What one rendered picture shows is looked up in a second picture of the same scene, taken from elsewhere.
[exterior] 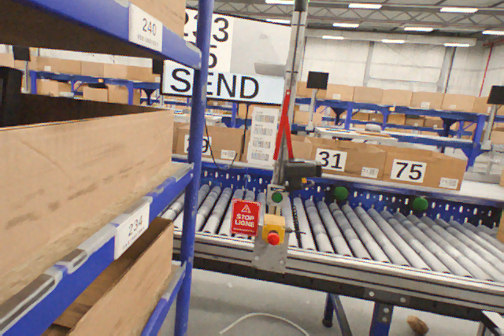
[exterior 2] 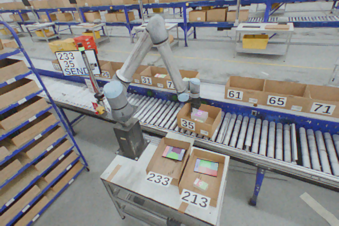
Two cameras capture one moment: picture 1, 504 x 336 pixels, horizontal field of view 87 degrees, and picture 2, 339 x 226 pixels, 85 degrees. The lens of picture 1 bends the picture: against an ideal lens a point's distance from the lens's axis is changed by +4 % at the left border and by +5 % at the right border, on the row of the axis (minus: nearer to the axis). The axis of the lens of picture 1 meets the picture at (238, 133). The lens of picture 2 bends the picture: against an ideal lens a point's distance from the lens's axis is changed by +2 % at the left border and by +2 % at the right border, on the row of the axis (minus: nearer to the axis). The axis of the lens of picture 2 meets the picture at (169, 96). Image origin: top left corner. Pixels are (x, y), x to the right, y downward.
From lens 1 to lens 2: 2.00 m
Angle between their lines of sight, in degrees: 33
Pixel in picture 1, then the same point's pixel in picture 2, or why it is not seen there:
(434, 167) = not seen: hidden behind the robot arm
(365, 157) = (157, 79)
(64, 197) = (22, 117)
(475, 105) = not seen: outside the picture
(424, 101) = not seen: outside the picture
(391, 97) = not seen: outside the picture
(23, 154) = (15, 115)
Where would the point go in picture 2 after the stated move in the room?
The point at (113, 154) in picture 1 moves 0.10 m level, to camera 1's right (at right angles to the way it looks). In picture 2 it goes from (28, 110) to (35, 112)
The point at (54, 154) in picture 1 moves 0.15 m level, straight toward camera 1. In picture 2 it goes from (18, 114) to (11, 125)
